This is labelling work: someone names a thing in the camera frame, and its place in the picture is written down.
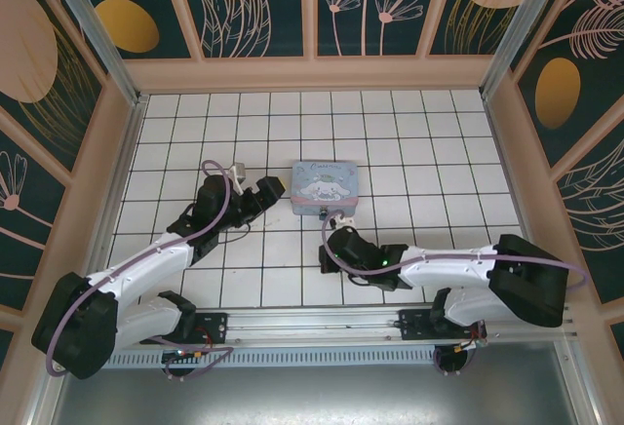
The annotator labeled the perforated metal cable tray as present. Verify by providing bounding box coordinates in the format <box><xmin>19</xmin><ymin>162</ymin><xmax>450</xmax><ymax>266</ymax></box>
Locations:
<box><xmin>104</xmin><ymin>346</ymin><xmax>482</xmax><ymax>370</ymax></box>

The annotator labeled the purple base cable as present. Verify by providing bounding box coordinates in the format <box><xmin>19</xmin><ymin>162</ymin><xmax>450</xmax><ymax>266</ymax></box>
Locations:
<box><xmin>432</xmin><ymin>346</ymin><xmax>478</xmax><ymax>377</ymax></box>
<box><xmin>163</xmin><ymin>345</ymin><xmax>235</xmax><ymax>381</ymax></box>

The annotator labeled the blue cartoon tin box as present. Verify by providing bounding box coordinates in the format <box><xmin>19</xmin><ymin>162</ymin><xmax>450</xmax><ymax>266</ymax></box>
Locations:
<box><xmin>290</xmin><ymin>160</ymin><xmax>361</xmax><ymax>219</ymax></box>

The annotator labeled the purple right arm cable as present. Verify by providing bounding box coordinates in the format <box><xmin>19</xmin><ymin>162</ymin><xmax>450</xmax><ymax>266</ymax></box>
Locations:
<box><xmin>321</xmin><ymin>208</ymin><xmax>586</xmax><ymax>294</ymax></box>

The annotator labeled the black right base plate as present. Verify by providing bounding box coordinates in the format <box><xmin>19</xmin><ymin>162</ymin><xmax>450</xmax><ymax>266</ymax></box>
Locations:
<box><xmin>398</xmin><ymin>308</ymin><xmax>487</xmax><ymax>344</ymax></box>

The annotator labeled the aluminium mounting rail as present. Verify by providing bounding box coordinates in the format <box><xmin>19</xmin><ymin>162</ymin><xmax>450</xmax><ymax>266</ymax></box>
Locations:
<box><xmin>194</xmin><ymin>303</ymin><xmax>579</xmax><ymax>347</ymax></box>

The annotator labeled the grey metal sheet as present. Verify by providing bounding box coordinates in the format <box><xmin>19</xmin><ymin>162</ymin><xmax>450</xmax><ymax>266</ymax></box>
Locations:
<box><xmin>28</xmin><ymin>339</ymin><xmax>601</xmax><ymax>425</ymax></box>

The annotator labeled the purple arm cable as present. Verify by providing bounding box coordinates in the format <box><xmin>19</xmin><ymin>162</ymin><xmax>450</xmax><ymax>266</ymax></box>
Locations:
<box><xmin>321</xmin><ymin>208</ymin><xmax>586</xmax><ymax>294</ymax></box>
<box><xmin>46</xmin><ymin>159</ymin><xmax>233</xmax><ymax>378</ymax></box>

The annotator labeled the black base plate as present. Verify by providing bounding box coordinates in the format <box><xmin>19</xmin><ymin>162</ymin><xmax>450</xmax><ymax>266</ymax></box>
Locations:
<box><xmin>398</xmin><ymin>308</ymin><xmax>487</xmax><ymax>344</ymax></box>
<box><xmin>192</xmin><ymin>312</ymin><xmax>229</xmax><ymax>347</ymax></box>

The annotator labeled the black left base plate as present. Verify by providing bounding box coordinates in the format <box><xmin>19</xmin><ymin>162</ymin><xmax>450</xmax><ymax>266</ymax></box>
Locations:
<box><xmin>192</xmin><ymin>312</ymin><xmax>229</xmax><ymax>347</ymax></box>

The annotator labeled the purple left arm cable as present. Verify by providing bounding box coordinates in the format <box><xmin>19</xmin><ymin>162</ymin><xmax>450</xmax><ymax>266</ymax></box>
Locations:
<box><xmin>46</xmin><ymin>159</ymin><xmax>233</xmax><ymax>378</ymax></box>

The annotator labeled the aluminium corner post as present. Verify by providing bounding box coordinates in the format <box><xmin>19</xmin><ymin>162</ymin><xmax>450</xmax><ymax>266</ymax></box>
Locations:
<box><xmin>480</xmin><ymin>0</ymin><xmax>557</xmax><ymax>102</ymax></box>
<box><xmin>39</xmin><ymin>0</ymin><xmax>149</xmax><ymax>110</ymax></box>

